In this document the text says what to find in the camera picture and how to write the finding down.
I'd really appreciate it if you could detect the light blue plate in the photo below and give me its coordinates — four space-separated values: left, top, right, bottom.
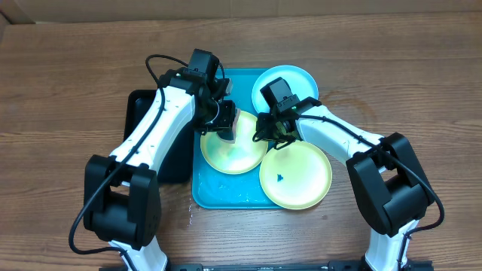
252 65 319 113

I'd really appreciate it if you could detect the teal plastic tray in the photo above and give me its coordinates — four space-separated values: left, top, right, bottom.
192 68 280 209

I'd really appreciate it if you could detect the cardboard backdrop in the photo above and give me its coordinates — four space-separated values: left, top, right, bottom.
1 0 481 24

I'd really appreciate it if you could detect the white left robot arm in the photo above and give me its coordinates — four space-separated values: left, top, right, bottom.
71 68 239 270

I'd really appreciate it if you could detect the black rectangular water tray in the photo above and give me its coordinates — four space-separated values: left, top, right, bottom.
124 90 194 184

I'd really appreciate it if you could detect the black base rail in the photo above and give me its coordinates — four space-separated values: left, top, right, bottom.
99 260 434 271

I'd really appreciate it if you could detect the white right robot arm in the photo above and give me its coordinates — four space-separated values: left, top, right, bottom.
252 97 441 270

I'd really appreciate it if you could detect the yellow plate with blue stain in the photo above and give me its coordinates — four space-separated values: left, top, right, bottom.
200 111 268 175

